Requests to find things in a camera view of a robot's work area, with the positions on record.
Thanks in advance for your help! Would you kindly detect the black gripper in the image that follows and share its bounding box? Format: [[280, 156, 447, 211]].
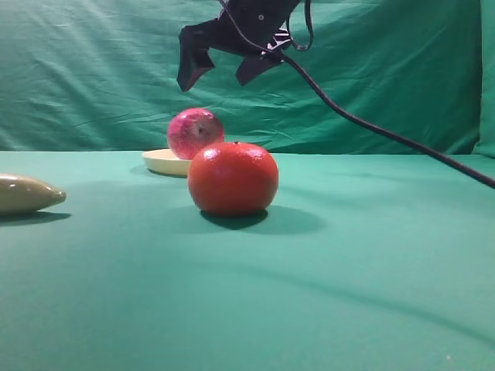
[[177, 0, 299, 92]]

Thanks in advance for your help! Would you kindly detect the pink red apple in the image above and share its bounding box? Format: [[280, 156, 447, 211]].
[[167, 108, 225, 160]]

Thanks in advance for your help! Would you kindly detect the yellow plate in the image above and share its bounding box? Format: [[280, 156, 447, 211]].
[[142, 148, 192, 176]]

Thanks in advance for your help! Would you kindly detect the red orange tomato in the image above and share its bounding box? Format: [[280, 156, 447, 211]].
[[187, 141, 279, 216]]

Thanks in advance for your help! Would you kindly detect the green backdrop cloth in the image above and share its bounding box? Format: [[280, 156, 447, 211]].
[[1, 1, 494, 156]]

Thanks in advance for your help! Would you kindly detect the beige banana tip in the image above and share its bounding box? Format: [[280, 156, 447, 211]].
[[1, 173, 67, 216]]

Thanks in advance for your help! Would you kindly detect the green table cloth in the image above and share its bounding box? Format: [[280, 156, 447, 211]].
[[1, 151, 494, 370]]

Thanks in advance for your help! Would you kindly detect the black cable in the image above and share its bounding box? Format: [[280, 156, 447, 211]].
[[220, 0, 495, 189]]

